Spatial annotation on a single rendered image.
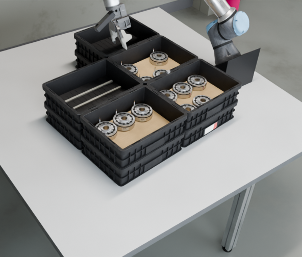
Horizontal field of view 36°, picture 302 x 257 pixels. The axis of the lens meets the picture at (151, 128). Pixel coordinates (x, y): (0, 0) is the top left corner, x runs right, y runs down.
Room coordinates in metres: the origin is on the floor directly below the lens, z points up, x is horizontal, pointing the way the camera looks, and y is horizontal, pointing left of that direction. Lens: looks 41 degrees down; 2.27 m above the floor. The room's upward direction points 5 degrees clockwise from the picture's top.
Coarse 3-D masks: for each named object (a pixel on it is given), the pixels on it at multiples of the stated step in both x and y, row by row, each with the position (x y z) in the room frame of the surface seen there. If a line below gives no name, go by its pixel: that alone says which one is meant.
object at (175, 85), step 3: (174, 84) 2.00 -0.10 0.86; (177, 84) 2.01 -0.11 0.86; (180, 84) 2.01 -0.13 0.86; (186, 84) 2.02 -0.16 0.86; (174, 87) 1.98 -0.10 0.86; (177, 87) 1.98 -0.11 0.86; (189, 87) 1.99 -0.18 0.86; (174, 90) 1.95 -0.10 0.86; (177, 90) 1.95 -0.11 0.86; (180, 90) 1.96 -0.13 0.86; (186, 90) 1.96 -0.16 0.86; (189, 90) 1.97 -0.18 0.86; (180, 93) 1.93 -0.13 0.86; (183, 93) 1.93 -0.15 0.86; (186, 93) 1.93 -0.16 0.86
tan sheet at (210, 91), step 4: (208, 84) 2.08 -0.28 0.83; (208, 88) 2.04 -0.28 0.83; (212, 88) 2.04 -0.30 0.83; (216, 88) 2.05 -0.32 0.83; (192, 92) 1.99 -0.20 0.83; (196, 92) 1.99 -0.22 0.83; (200, 92) 2.00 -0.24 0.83; (204, 92) 2.00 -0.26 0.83; (208, 92) 2.00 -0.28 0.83; (212, 92) 2.01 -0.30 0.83; (216, 92) 2.01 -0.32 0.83; (220, 92) 2.01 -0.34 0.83; (192, 96) 1.95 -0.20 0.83; (208, 96) 1.97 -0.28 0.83; (212, 96) 1.97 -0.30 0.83; (180, 100) 1.91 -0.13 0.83; (184, 100) 1.91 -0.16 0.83; (188, 100) 1.92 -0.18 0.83; (180, 104) 1.88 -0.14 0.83
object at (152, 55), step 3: (150, 54) 2.27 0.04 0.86; (153, 54) 2.27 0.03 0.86; (165, 54) 2.29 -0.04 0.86; (150, 57) 2.24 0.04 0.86; (153, 57) 2.25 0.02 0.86; (165, 57) 2.26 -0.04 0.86; (156, 60) 2.21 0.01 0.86; (159, 60) 2.22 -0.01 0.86; (162, 60) 2.22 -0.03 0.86; (165, 60) 2.23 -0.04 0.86
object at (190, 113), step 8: (208, 64) 2.12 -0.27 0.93; (224, 72) 2.05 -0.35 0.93; (152, 88) 1.85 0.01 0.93; (232, 88) 1.92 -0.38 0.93; (240, 88) 1.96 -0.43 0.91; (216, 96) 1.84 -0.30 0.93; (224, 96) 1.87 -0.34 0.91; (176, 104) 1.75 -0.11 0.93; (208, 104) 1.78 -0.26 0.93; (192, 112) 1.70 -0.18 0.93
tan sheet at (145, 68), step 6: (144, 60) 2.25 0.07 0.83; (168, 60) 2.28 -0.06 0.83; (138, 66) 2.19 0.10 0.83; (144, 66) 2.19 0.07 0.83; (150, 66) 2.20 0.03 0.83; (156, 66) 2.20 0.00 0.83; (162, 66) 2.21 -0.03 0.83; (168, 66) 2.21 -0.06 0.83; (174, 66) 2.22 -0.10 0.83; (138, 72) 2.13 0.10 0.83; (144, 72) 2.13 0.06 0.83; (150, 72) 2.14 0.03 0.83
